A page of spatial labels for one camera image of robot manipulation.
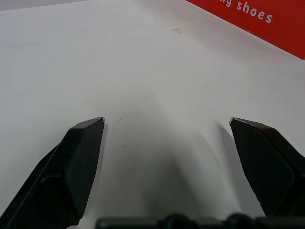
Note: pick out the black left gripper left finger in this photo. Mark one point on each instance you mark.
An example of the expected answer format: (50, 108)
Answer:
(59, 176)

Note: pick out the red shoe box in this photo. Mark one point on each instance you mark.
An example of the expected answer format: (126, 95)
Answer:
(267, 21)

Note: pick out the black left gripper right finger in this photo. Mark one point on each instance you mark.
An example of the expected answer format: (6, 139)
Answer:
(269, 167)

